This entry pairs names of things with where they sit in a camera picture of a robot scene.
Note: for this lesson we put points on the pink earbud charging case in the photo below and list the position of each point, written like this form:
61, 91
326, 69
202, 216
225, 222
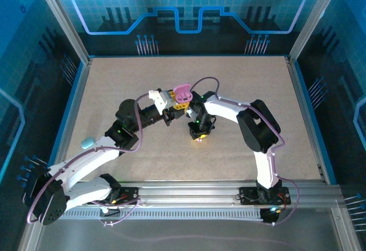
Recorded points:
183, 93

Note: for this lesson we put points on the light blue earbud charging case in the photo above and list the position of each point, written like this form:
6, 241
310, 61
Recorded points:
87, 143

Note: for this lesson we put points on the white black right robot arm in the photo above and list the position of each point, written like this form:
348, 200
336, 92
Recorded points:
228, 111

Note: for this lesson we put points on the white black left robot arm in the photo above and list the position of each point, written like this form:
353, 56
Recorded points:
85, 159

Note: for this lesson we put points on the blue table edge trim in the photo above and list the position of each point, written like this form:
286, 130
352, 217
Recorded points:
314, 119
65, 119

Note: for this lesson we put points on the grey metal deck plate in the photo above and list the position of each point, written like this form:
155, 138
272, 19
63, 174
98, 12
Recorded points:
200, 228

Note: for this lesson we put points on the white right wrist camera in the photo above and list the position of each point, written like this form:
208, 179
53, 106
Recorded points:
188, 113

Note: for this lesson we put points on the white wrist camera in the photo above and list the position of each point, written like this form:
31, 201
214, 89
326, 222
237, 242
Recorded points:
163, 99
188, 113

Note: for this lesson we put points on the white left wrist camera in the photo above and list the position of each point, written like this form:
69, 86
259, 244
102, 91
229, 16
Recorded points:
163, 99

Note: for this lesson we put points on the aluminium table side rail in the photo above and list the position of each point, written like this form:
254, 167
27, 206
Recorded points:
73, 119
307, 119

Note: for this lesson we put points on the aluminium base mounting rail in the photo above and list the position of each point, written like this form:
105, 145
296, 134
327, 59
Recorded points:
188, 193

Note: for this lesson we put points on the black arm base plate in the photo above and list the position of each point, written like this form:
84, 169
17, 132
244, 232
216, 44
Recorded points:
248, 196
130, 195

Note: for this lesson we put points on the black controller bracket with LEDs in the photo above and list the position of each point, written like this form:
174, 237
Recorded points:
268, 216

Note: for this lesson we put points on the blue printed side wall panel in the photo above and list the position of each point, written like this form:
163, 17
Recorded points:
23, 76
343, 62

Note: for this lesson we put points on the aluminium frame post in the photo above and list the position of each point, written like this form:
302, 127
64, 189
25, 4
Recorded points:
61, 19
314, 19

